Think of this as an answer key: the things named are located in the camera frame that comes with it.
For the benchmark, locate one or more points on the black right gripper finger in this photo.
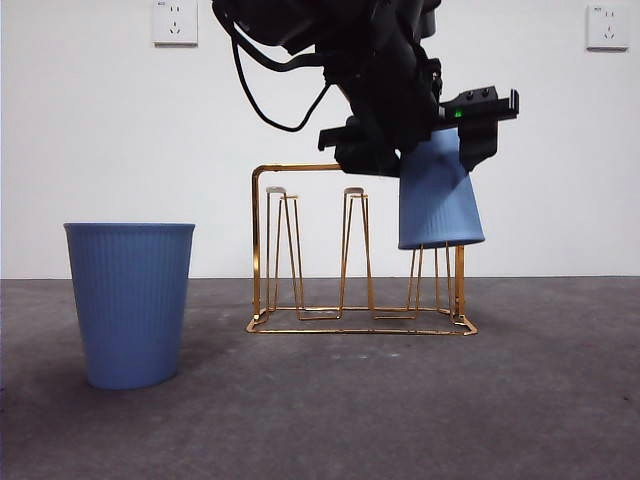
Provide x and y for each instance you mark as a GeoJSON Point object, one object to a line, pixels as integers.
{"type": "Point", "coordinates": [479, 142]}
{"type": "Point", "coordinates": [367, 160]}

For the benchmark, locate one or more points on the blue ribbed plastic cup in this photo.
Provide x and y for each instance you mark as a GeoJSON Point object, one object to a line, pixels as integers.
{"type": "Point", "coordinates": [440, 210]}
{"type": "Point", "coordinates": [130, 310]}

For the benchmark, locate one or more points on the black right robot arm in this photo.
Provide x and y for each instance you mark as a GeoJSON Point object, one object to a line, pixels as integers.
{"type": "Point", "coordinates": [380, 65]}

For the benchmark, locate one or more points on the white wall socket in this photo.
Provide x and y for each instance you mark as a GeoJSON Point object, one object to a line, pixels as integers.
{"type": "Point", "coordinates": [607, 29]}
{"type": "Point", "coordinates": [175, 25]}

